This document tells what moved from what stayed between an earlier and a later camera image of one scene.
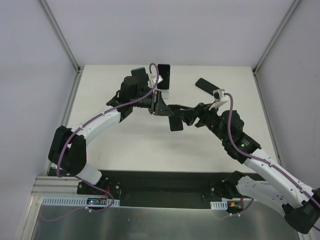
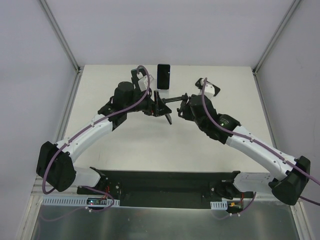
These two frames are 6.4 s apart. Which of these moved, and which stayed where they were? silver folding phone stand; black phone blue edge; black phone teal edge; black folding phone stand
Moved: black folding phone stand
Stayed: silver folding phone stand; black phone blue edge; black phone teal edge
